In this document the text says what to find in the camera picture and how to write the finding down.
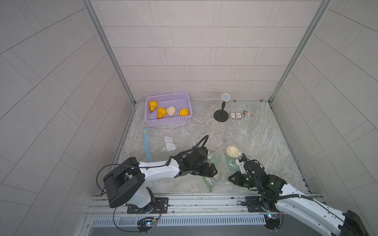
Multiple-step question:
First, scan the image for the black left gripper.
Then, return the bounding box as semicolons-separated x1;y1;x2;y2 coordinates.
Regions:
188;162;219;177

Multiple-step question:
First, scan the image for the green zip-top bag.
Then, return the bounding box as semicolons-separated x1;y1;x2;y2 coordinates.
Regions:
203;148;240;193

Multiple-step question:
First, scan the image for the pale round fruit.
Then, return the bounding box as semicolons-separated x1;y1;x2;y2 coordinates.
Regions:
166;106;176;116
225;145;242;158
213;169;219;179

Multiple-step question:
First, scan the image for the blue zip-top bag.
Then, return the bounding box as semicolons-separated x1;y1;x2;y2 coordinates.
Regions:
144;128;194;162

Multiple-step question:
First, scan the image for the yellow pear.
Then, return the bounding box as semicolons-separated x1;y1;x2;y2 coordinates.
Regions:
148;101;158;113
179;108;190;116
157;107;167;119

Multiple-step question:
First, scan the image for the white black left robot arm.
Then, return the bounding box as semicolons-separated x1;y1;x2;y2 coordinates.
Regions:
103;147;218;211

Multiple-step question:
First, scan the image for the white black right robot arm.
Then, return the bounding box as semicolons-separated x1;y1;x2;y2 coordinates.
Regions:
228;156;369;236

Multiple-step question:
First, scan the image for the black microphone stand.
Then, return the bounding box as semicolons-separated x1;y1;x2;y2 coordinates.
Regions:
214;101;229;123

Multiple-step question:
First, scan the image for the white gold card box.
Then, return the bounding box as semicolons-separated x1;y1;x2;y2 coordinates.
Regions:
229;112;243;120

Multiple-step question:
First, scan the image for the purple plastic basket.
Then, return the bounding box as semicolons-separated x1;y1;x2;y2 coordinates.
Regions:
144;92;193;127

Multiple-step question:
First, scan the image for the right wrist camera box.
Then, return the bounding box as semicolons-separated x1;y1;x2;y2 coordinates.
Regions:
236;158;247;175

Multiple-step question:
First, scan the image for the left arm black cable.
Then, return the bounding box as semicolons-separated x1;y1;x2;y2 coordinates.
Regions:
95;135;210;234

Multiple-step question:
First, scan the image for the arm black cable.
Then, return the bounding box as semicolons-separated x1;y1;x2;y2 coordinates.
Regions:
242;153;355;234
95;135;210;234

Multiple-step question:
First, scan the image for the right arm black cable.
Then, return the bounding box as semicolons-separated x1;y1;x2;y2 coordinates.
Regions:
242;153;355;234

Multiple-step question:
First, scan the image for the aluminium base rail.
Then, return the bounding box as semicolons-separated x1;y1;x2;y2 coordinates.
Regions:
82;193;325;228

